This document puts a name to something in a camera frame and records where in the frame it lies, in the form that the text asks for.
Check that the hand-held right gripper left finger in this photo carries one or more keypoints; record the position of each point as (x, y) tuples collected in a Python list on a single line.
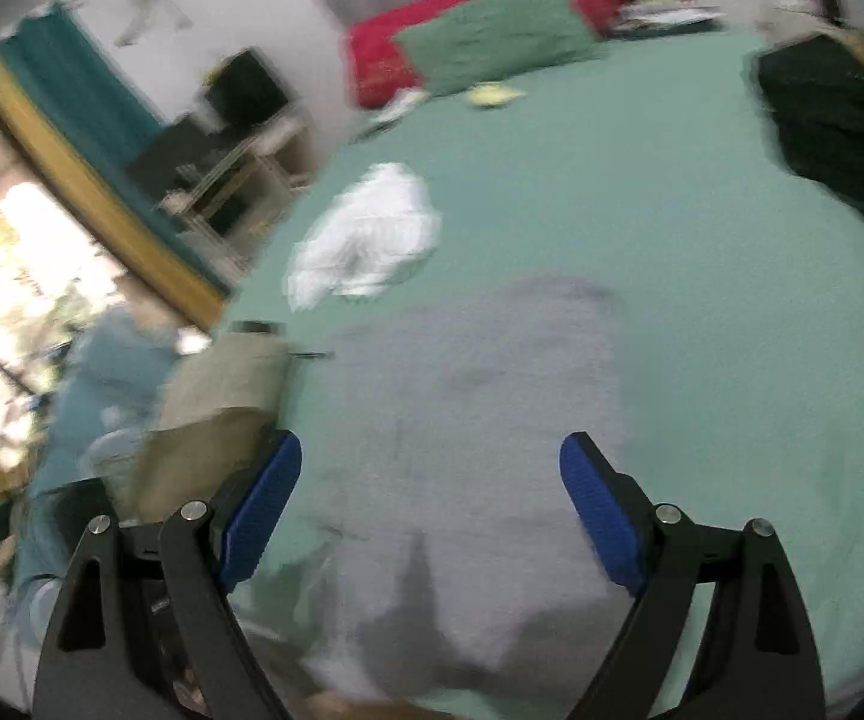
[(263, 499)]

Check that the green pillow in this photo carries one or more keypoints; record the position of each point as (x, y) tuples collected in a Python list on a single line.
[(499, 30)]

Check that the red pillow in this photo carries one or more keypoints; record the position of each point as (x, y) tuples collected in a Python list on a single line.
[(387, 52)]

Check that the bed with green sheet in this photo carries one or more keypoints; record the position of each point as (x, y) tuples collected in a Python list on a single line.
[(627, 202)]

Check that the stack of books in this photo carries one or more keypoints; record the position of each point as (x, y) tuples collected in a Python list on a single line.
[(664, 15)]

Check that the pile of black clothes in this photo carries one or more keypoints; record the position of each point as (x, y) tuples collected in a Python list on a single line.
[(837, 120)]

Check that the yellow-green small cloth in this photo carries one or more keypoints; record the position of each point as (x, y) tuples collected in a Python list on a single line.
[(496, 95)]

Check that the yellow curtain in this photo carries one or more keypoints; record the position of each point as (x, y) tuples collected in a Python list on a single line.
[(102, 195)]

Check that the light blue cloth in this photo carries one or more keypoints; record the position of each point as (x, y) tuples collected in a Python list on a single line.
[(102, 405)]

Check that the white crumpled cloth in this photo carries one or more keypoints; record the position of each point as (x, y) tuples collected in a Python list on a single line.
[(364, 236)]

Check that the black monitor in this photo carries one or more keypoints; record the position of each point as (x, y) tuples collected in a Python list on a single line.
[(169, 157)]

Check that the olive green bundle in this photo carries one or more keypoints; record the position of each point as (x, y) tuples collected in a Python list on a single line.
[(214, 405)]

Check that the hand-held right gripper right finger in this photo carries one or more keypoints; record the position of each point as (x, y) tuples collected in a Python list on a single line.
[(601, 510)]

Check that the white computer desk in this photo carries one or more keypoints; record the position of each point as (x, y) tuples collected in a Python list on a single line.
[(244, 172)]

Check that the grey hoodie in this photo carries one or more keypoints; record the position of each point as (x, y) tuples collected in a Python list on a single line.
[(462, 427)]

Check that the teal curtain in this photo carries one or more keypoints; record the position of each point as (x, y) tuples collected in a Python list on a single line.
[(79, 82)]

